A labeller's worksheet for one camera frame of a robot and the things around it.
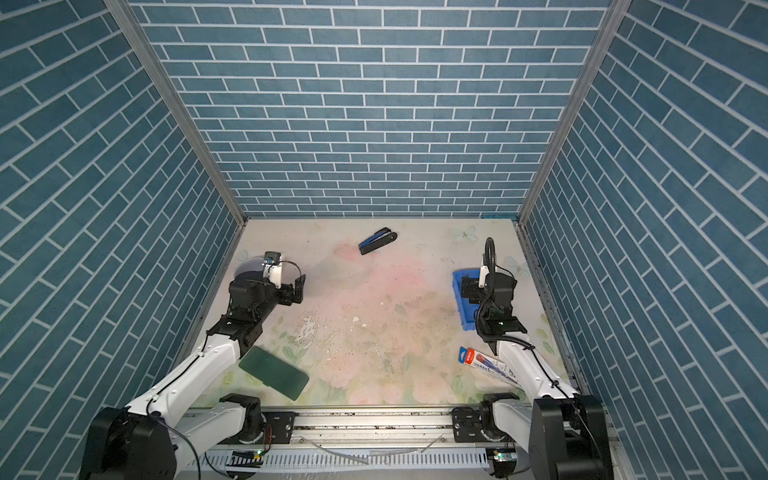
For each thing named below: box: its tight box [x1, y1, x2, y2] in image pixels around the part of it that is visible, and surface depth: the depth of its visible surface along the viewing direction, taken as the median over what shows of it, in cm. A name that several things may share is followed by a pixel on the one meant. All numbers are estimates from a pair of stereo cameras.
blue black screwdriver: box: [358, 227, 398, 255], surface depth 114 cm
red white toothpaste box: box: [458, 346, 522, 387], surface depth 86 cm
